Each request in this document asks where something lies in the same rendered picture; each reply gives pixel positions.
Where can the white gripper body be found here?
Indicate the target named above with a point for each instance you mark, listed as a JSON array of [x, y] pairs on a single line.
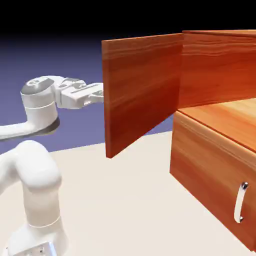
[[74, 98]]

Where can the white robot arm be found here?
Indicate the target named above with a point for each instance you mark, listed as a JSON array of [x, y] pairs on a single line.
[[38, 176]]

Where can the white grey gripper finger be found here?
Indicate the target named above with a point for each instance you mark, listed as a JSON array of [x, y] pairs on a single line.
[[98, 99]]

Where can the wooden cabinet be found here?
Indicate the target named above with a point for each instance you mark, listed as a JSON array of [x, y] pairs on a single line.
[[216, 68]]

